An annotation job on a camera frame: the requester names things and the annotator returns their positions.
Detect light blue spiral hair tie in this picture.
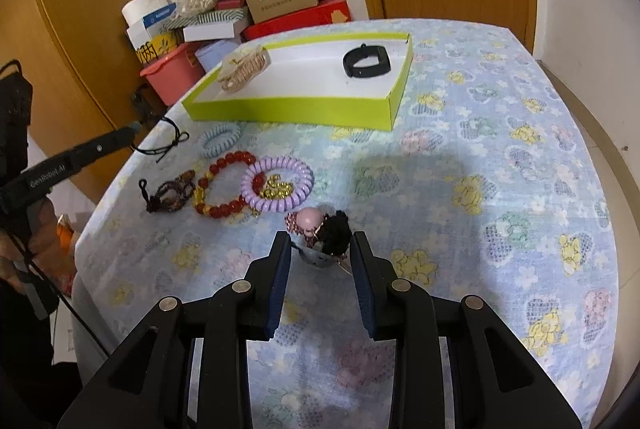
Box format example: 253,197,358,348
200,123,242,158

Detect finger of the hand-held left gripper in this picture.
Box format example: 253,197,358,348
74,122,143,166

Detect lime green cardboard tray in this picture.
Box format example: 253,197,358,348
181,32,414,131

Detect black pompom hair tie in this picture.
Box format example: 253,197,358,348
315,210,352,257

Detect brown bead bracelet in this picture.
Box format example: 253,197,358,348
139,169,197,214

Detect orange packet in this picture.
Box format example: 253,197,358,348
56,215,77,261

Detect white flat box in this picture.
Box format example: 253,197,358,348
183,20,243,43

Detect gold bead bracelet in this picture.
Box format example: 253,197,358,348
252,176,296,217

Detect beige hair claw clip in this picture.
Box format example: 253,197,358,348
218,45,271,94

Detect person's left hand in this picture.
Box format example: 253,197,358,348
0,202,58,295

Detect black rubber wristband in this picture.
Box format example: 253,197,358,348
342,44,393,78

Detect pink plastic bin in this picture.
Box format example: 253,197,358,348
140,42,208,106

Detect purple spiral hair tie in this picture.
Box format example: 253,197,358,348
241,156,315,213

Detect green striped box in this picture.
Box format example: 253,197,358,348
165,8,248,30

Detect blue floral tablecloth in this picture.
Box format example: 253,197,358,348
72,18,621,429

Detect white paper roll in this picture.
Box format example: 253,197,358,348
121,0,173,30

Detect person's dark clothing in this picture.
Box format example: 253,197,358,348
0,279,83,429

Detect black cable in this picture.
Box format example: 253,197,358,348
15,229,109,360

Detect wooden wardrobe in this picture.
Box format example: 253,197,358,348
0,0,146,160

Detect black cord bracelet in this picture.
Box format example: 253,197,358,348
131,115,190,164

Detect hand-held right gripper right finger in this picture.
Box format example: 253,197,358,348
350,230,583,429

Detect blue and white box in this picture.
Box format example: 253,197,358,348
126,2,180,45

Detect pale blue canister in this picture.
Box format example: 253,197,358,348
195,40,241,72

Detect pink rhinestone hair clip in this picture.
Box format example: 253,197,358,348
285,208,326,241

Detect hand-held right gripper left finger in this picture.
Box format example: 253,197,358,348
65,230,293,429

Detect yellow printed box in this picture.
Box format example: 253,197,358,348
136,32,183,65

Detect red gift box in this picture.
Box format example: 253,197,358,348
241,0,351,42

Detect red bead bracelet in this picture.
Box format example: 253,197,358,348
192,150,266,220

